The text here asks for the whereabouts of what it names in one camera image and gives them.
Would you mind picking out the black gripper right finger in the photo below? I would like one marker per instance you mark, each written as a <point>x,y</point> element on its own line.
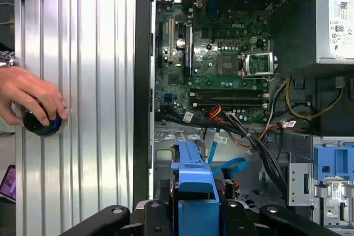
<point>238,219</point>

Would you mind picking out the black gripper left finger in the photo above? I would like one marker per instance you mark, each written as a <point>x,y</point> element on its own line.
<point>149,219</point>

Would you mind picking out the hard disk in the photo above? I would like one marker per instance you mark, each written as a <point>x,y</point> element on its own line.
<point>193,180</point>

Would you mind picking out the silver disk bay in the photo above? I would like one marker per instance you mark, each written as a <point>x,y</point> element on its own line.
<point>163,164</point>

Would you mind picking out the black RAM slot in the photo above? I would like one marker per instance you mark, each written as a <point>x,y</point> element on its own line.
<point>229,94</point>
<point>229,104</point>

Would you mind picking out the beige expansion slot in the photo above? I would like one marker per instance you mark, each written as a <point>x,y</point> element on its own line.
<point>171,39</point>

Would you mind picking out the person's bare hand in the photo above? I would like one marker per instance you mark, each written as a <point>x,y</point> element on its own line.
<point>30,86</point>

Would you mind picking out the silver drive cage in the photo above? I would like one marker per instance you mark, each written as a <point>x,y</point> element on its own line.
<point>297,183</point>

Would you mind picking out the blue drive latch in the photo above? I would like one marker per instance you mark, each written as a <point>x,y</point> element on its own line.
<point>329,161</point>

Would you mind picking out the black PC case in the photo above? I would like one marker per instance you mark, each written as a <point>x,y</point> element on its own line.
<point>142,81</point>

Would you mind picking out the purple smartphone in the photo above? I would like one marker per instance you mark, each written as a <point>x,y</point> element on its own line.
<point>8,182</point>

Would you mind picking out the CPU socket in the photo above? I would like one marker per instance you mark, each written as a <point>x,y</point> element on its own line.
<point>227,65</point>

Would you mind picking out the metal socket cover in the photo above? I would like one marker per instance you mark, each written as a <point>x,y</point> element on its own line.
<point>257,54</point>

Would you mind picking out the silver chipset heatsink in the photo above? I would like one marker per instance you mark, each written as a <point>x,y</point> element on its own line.
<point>206,51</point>

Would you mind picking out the round coin cell battery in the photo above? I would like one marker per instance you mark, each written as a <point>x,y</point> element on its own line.
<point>181,43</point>

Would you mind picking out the green Dell motherboard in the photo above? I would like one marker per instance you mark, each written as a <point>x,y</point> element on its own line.
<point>240,34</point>

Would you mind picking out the grey power supply unit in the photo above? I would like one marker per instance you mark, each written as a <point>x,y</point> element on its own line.
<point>322,26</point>

